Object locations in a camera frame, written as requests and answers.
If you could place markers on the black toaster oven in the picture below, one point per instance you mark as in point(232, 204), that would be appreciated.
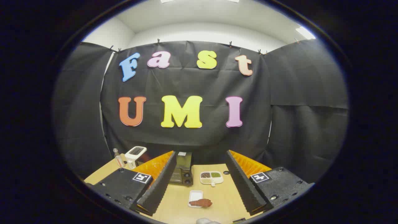
point(183, 174)

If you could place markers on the reddish brown meat piece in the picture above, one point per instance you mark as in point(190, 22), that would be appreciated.
point(202, 202)

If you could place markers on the white rectangular tray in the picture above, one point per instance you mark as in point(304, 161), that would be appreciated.
point(195, 195)

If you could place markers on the ceiling light panel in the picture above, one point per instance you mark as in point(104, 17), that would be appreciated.
point(305, 32)

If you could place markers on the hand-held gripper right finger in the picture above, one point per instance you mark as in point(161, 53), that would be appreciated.
point(244, 186)

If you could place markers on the clear bottle orange label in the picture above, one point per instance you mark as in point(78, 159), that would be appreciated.
point(118, 160)

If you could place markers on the white bread toaster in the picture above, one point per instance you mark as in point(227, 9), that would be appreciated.
point(132, 155)

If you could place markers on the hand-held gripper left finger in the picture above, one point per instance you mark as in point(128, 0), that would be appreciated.
point(161, 186)

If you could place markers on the white divided grain plate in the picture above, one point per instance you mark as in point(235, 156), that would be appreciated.
point(211, 178)

